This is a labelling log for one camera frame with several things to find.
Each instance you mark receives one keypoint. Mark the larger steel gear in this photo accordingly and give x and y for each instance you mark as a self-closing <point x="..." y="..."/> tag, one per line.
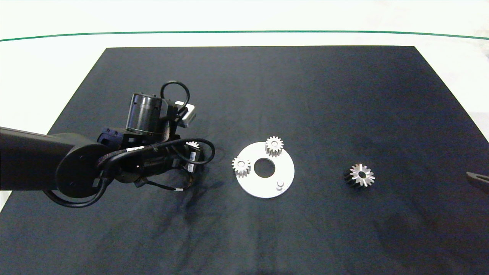
<point x="368" y="176"/>

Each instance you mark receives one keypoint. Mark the round white pin plate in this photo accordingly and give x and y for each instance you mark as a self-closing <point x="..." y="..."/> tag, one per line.
<point x="254" y="186"/>

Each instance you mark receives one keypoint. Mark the small steel gear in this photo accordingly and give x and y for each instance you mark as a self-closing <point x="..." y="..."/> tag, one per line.
<point x="193" y="144"/>
<point x="279" y="145"/>
<point x="245" y="165"/>

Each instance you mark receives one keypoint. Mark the boxy shiny wrist camera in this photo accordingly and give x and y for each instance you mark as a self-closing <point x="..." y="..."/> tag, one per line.
<point x="188" y="116"/>

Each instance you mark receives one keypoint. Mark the dark table mat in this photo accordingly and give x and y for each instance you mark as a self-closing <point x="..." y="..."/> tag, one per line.
<point x="305" y="95"/>

